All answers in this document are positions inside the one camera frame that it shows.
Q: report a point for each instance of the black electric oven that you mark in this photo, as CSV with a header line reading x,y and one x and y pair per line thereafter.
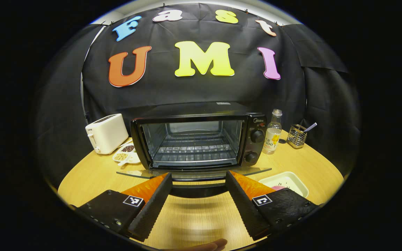
x,y
253,122

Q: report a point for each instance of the clear bottle with yellow label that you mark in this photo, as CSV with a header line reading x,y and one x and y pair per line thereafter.
x,y
272,137

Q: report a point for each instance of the pale square plate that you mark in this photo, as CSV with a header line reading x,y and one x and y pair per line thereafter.
x,y
288,179

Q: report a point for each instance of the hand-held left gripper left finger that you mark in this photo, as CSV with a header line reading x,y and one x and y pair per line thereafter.
x,y
154,205

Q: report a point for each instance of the black backdrop cloth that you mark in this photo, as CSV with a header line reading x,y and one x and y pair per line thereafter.
x,y
187,87

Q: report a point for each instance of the white toaster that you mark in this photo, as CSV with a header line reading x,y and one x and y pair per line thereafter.
x,y
108,134

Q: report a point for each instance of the pink round food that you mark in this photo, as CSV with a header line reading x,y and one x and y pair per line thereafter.
x,y
278,188

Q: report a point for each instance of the white divided snack dish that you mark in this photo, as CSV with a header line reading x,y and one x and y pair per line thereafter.
x,y
126,155

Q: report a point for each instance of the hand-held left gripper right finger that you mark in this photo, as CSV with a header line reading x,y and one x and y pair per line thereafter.
x,y
244,209

